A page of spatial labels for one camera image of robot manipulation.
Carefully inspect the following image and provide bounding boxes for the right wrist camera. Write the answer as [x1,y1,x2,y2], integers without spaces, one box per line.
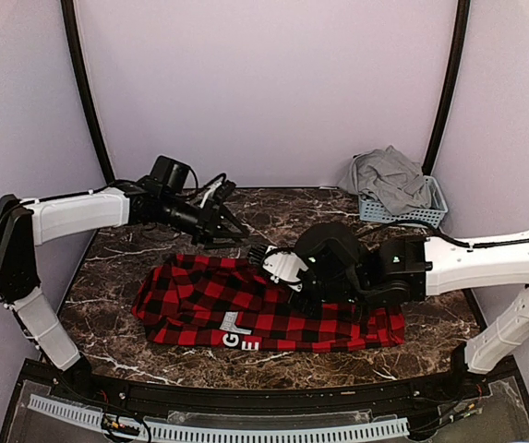
[247,245,308,292]

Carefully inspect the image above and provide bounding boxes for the red black plaid shirt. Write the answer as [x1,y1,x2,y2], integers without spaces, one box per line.
[131,254,405,353]

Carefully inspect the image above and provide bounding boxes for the black left frame post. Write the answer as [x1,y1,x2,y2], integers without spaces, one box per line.
[60,0,115,184]

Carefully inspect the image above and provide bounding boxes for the white slotted cable duct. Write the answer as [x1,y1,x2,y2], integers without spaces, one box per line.
[27,394,410,442]

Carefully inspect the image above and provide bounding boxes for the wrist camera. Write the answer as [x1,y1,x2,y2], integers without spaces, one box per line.
[247,245,308,292]
[198,173,236,209]

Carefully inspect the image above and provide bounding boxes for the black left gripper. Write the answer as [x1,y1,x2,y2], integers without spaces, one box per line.
[160,194,250,249]

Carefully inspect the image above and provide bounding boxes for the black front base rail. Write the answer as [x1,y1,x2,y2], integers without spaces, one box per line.
[44,356,517,430]

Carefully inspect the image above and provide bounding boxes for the light blue plastic basket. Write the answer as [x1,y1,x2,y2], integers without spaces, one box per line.
[358,174,449,230]

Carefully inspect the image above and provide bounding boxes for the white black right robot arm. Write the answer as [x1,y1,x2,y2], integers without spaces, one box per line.
[274,222,529,401]

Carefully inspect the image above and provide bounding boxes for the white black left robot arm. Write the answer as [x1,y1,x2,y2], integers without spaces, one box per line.
[0,156,249,402]

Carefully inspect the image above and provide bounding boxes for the grey long sleeve shirt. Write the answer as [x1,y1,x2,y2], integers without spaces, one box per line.
[337,146,432,216]

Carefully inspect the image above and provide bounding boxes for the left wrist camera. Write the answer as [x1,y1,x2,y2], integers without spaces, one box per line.
[198,173,236,209]

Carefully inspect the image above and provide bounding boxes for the black right frame post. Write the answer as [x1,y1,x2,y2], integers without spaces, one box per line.
[422,0,471,175]

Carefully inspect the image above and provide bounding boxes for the black frame post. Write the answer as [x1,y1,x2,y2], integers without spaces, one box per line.
[60,0,115,184]
[422,0,471,175]

